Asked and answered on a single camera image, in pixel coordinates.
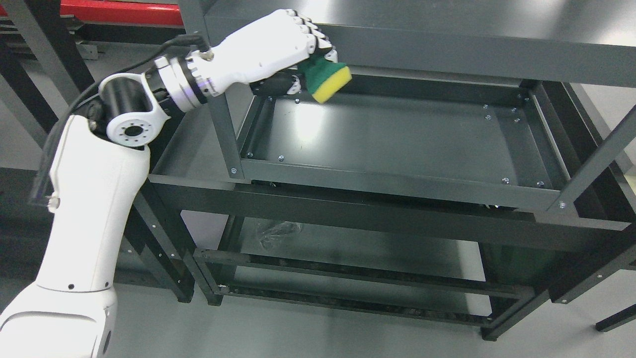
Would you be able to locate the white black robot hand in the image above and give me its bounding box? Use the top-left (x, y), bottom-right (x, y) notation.
top-left (186, 9), bottom-right (340, 96)

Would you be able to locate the red bar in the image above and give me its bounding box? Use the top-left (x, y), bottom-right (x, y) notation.
top-left (61, 0), bottom-right (184, 27)

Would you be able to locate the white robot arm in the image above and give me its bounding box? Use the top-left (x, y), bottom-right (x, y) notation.
top-left (1, 51), bottom-right (232, 358)

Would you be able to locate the dark metal shelf rack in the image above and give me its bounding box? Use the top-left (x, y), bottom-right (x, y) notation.
top-left (124, 0), bottom-right (635, 341)

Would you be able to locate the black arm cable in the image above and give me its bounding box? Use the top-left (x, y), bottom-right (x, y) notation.
top-left (27, 33), bottom-right (212, 207)

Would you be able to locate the green yellow sponge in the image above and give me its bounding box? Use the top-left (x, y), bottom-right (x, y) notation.
top-left (298, 55), bottom-right (352, 104)

